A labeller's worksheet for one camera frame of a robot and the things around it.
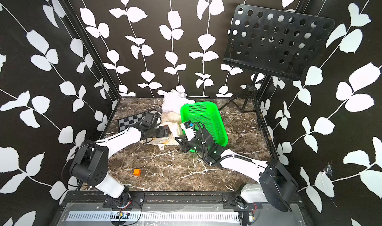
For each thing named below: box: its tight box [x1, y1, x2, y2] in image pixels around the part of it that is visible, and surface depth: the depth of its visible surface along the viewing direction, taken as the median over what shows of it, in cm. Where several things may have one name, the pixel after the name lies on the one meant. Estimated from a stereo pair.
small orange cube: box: [133, 168, 142, 177], surface depth 83 cm
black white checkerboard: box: [118, 113, 146, 132], surface depth 106 cm
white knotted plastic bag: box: [162, 89, 196, 113], surface depth 109 cm
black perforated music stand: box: [217, 3, 336, 165], surface depth 65 cm
